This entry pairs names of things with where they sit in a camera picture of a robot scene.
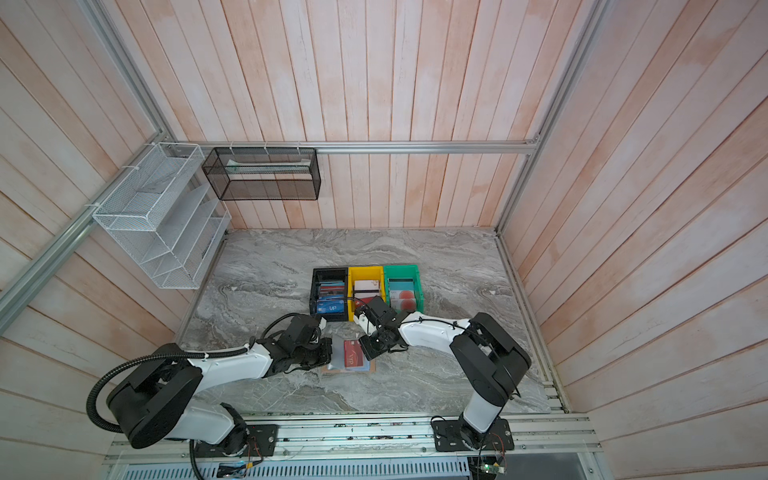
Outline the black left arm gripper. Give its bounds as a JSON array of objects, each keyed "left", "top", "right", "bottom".
[{"left": 294, "top": 338, "right": 341, "bottom": 370}]

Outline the red credit card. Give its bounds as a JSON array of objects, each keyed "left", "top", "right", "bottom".
[{"left": 343, "top": 340, "right": 370, "bottom": 371}]

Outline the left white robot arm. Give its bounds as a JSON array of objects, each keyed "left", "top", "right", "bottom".
[{"left": 86, "top": 313, "right": 333, "bottom": 456}]

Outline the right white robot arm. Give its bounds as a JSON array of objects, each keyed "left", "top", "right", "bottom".
[{"left": 354, "top": 297, "right": 532, "bottom": 435}]

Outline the blue VIP card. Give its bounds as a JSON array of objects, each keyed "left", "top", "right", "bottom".
[{"left": 316, "top": 298, "right": 346, "bottom": 315}]

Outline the teal card in green bin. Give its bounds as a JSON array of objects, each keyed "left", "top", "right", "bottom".
[{"left": 388, "top": 279, "right": 416, "bottom": 298}]

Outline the yellow plastic bin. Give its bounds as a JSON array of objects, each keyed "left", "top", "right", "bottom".
[{"left": 347, "top": 266, "right": 387, "bottom": 322}]

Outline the green plastic bin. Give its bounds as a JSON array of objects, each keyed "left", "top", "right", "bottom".
[{"left": 383, "top": 264, "right": 424, "bottom": 311}]

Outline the black plastic bin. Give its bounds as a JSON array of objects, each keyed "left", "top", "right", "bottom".
[{"left": 309, "top": 267, "right": 348, "bottom": 322}]

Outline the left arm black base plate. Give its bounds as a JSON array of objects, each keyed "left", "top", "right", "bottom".
[{"left": 194, "top": 424, "right": 279, "bottom": 459}]

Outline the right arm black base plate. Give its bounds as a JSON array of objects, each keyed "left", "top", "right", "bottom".
[{"left": 430, "top": 416, "right": 515, "bottom": 453}]

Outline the black corrugated cable conduit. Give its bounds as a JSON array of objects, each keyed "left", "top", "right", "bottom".
[{"left": 85, "top": 346, "right": 250, "bottom": 434}]

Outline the black mesh wall basket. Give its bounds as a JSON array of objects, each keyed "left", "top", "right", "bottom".
[{"left": 202, "top": 146, "right": 322, "bottom": 201}]

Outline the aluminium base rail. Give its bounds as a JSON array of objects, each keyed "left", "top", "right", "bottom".
[{"left": 102, "top": 413, "right": 612, "bottom": 479}]

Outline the white wire mesh shelf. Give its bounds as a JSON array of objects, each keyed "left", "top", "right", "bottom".
[{"left": 94, "top": 143, "right": 231, "bottom": 290}]

